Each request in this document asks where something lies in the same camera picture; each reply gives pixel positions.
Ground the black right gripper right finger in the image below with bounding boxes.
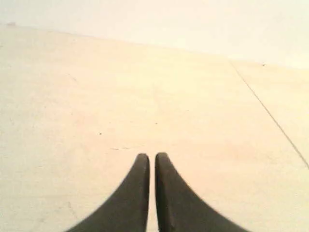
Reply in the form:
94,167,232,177
155,152,246,232

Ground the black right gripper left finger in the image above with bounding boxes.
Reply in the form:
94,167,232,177
69,153,150,232

